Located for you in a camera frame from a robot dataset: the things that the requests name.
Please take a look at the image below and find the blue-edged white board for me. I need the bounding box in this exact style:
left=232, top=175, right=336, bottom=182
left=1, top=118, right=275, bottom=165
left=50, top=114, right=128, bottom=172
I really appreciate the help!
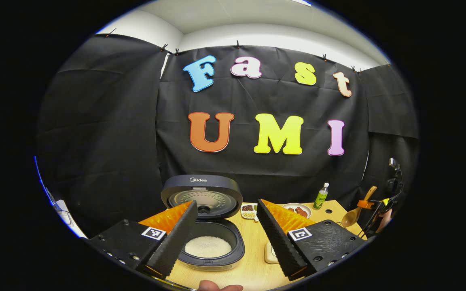
left=34, top=156, right=89, bottom=239

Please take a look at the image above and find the grey rice cooker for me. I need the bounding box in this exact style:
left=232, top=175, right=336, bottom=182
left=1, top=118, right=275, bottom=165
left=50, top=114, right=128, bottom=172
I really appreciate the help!
left=161, top=175, right=246, bottom=272

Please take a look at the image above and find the white round plate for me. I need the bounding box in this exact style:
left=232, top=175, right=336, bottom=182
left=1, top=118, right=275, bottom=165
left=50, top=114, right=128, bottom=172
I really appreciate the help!
left=282, top=202, right=312, bottom=219

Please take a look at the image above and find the green tea bottle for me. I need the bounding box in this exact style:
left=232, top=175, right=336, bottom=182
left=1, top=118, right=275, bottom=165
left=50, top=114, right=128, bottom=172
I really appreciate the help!
left=313, top=183, right=330, bottom=210

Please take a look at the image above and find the black backdrop cloth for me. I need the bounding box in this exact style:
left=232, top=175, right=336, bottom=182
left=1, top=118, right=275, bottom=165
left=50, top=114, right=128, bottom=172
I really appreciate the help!
left=35, top=33, right=420, bottom=239

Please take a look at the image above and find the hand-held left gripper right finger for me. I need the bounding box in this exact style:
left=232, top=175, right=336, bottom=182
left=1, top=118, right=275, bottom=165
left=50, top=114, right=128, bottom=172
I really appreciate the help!
left=256, top=199, right=366, bottom=282

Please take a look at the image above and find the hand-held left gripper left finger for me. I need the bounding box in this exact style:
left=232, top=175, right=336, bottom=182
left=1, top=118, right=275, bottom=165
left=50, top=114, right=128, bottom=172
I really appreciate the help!
left=89, top=200, right=199, bottom=278

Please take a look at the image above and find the white divided bean plate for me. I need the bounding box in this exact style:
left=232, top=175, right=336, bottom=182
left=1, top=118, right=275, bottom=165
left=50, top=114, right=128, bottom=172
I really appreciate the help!
left=240, top=202, right=259, bottom=221

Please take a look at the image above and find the wooden spoon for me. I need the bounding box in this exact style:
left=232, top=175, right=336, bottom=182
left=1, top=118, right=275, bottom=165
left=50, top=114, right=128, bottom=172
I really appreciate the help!
left=341, top=186, right=378, bottom=228

